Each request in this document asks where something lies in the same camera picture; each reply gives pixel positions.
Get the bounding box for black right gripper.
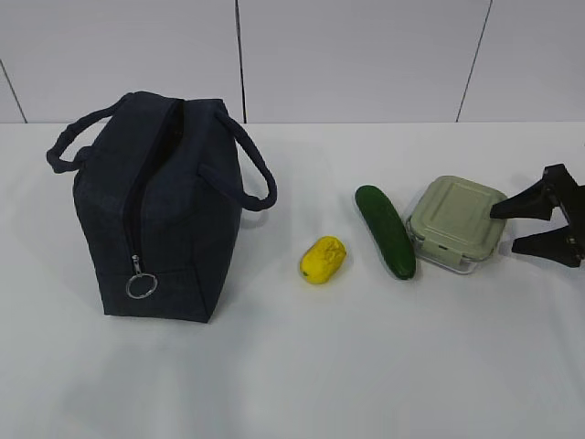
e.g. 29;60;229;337
490;164;584;268

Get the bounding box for glass container green lid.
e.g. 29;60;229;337
406;176;506;274

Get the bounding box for green cucumber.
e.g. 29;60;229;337
355;185;417;280

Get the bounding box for yellow lemon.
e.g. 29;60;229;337
299;236;346;284

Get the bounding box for dark navy lunch bag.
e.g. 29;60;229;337
47;91;277;323

